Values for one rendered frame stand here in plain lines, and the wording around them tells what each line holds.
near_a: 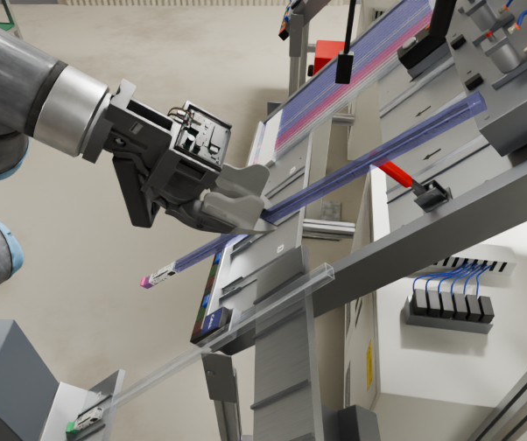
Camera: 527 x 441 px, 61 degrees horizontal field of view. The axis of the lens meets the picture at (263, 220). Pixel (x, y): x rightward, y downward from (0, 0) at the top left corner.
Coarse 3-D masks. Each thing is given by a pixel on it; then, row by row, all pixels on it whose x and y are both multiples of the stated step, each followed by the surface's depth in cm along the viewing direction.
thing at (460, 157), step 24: (432, 0) 89; (432, 72) 72; (456, 72) 67; (384, 96) 81; (408, 96) 74; (432, 96) 68; (456, 96) 63; (384, 120) 76; (408, 120) 70; (432, 144) 62; (456, 144) 58; (480, 144) 54; (408, 168) 63; (432, 168) 59; (456, 168) 55; (480, 168) 52; (504, 168) 49; (408, 192) 60; (456, 192) 53; (408, 216) 57
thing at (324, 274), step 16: (320, 272) 40; (288, 288) 43; (304, 288) 41; (272, 304) 43; (288, 304) 43; (240, 320) 46; (256, 320) 45; (208, 336) 49; (224, 336) 47; (192, 352) 50; (208, 352) 49; (160, 368) 54; (176, 368) 52; (144, 384) 55; (112, 400) 60; (128, 400) 58; (96, 416) 62
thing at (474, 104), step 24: (480, 96) 35; (432, 120) 38; (456, 120) 37; (384, 144) 41; (408, 144) 39; (360, 168) 42; (312, 192) 46; (264, 216) 50; (216, 240) 56; (192, 264) 60
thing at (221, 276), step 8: (256, 128) 123; (256, 136) 119; (256, 144) 117; (248, 160) 112; (224, 248) 91; (232, 248) 92; (224, 256) 89; (232, 256) 91; (224, 264) 88; (216, 272) 87; (224, 272) 87; (216, 280) 85; (224, 280) 86; (216, 288) 84; (216, 296) 83; (208, 304) 81; (216, 304) 82; (208, 312) 80; (200, 328) 78
